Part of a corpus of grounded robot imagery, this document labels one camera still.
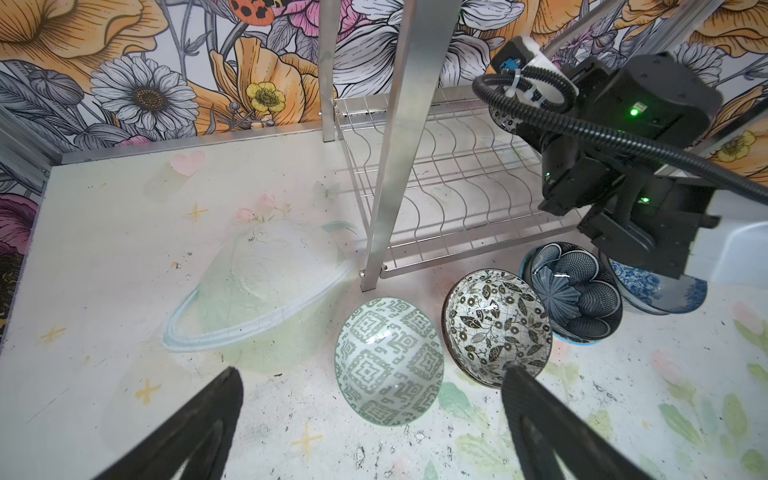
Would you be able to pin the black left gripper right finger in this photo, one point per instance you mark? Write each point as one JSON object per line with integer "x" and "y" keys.
{"x": 548, "y": 436}

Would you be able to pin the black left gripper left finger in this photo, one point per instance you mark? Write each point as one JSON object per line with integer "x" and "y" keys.
{"x": 194, "y": 443}

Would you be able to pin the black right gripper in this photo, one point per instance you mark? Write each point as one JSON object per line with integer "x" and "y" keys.
{"x": 634, "y": 216}

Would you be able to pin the black floral pattern bowl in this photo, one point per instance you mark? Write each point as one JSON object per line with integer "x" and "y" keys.
{"x": 491, "y": 321}

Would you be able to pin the green geometric pattern bowl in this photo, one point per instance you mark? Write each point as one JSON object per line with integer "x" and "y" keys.
{"x": 389, "y": 362}

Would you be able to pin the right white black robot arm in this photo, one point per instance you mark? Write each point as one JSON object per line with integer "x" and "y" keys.
{"x": 735, "y": 251}

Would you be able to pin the silver metal dish rack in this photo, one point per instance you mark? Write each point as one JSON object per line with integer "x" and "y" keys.
{"x": 434, "y": 178}

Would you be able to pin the blue white floral bowl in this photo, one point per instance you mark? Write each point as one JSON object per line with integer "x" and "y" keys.
{"x": 656, "y": 294}

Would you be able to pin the dark blue petal bowl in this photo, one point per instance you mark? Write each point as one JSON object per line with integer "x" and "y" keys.
{"x": 579, "y": 295}

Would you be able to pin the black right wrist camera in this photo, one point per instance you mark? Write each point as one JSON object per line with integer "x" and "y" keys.
{"x": 651, "y": 108}

